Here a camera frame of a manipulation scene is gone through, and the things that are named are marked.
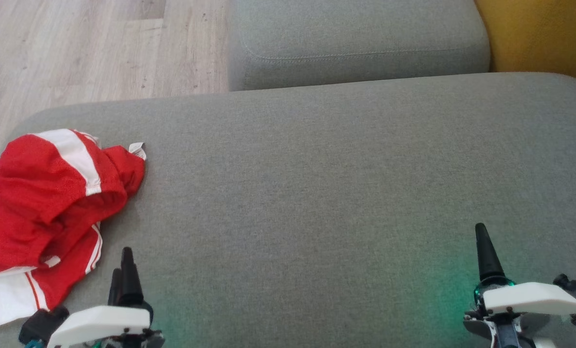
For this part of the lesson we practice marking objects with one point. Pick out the wide yellow sofa backrest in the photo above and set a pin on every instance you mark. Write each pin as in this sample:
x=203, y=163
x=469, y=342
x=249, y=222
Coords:
x=544, y=34

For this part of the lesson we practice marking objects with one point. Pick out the red and white sports shirt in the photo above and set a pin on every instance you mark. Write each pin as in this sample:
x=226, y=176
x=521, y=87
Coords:
x=51, y=193

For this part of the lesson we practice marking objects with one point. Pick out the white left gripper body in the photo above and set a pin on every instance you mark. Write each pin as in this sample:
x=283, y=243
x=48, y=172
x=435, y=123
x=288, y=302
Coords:
x=104, y=321

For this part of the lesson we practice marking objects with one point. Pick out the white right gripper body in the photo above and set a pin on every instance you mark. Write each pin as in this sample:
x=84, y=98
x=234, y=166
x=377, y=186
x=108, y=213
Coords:
x=529, y=297

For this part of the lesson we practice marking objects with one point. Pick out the grey sofa seat cushion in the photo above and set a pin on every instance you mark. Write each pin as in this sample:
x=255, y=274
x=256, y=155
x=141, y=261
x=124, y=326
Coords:
x=355, y=43

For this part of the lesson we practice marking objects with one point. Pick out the large grey sofa chaise cushion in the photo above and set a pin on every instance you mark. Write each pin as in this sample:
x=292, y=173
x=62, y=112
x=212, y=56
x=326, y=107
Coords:
x=317, y=193

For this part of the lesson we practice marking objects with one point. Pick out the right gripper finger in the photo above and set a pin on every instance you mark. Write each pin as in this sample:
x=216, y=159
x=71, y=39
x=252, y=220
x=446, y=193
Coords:
x=488, y=261

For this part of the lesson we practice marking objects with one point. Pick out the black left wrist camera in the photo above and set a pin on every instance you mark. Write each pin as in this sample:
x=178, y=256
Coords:
x=41, y=324

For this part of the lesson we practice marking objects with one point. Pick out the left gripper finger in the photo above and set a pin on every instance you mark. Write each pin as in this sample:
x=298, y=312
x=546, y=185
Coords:
x=114, y=290
x=130, y=285

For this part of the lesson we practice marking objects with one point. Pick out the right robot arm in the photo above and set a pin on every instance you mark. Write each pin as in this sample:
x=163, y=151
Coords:
x=476, y=332

